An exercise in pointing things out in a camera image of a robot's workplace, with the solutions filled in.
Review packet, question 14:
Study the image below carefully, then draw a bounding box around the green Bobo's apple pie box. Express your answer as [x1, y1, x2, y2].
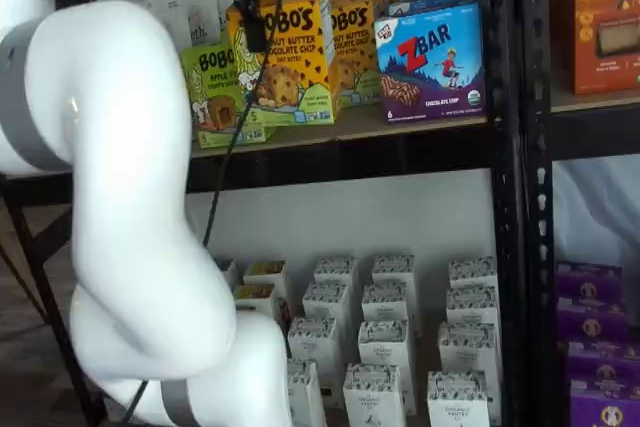
[180, 44, 277, 149]

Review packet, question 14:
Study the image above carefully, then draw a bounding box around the black metal shelf unit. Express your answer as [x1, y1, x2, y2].
[0, 0, 526, 427]
[519, 0, 640, 427]

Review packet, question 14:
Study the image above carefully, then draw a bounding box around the blue ZBar box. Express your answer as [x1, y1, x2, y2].
[373, 2, 486, 123]
[388, 0, 482, 16]

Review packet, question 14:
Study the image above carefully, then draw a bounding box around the large orange snack box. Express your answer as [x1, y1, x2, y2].
[557, 0, 640, 96]

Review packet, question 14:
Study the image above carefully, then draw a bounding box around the purple snack box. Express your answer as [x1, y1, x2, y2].
[567, 339, 640, 388]
[569, 381, 640, 427]
[555, 260, 624, 301]
[555, 296, 630, 343]

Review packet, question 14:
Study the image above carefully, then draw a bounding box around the small white blue-top carton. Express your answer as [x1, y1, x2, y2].
[214, 257, 239, 288]

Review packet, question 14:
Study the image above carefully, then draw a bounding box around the small white yellow-top carton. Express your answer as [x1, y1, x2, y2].
[243, 259, 289, 298]
[232, 282, 281, 321]

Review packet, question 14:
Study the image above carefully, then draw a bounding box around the white patterned carton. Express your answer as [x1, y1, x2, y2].
[343, 362, 401, 427]
[302, 281, 354, 323]
[357, 319, 417, 416]
[445, 285, 500, 328]
[448, 256, 499, 293]
[362, 282, 415, 326]
[438, 321, 501, 423]
[313, 256, 359, 288]
[427, 370, 490, 427]
[287, 360, 329, 427]
[372, 254, 417, 291]
[288, 316, 344, 388]

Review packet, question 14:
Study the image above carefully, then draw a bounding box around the white plastic sheet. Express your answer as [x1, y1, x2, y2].
[552, 156, 640, 268]

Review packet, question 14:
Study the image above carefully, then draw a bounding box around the black cable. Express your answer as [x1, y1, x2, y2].
[122, 0, 289, 426]

